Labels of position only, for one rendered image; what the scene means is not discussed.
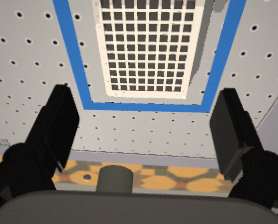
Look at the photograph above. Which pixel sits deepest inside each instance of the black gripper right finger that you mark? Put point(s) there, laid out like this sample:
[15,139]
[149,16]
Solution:
[241,158]

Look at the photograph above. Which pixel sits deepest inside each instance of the blue tape outline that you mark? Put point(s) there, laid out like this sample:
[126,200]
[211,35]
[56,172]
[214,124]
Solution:
[231,22]

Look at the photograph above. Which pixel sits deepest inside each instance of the grey flat base plate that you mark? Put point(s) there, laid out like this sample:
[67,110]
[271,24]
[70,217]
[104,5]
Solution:
[33,59]

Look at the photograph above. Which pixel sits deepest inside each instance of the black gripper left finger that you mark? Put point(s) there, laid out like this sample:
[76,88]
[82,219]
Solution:
[29,166]

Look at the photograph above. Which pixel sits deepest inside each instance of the white well plate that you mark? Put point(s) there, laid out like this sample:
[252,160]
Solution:
[146,60]

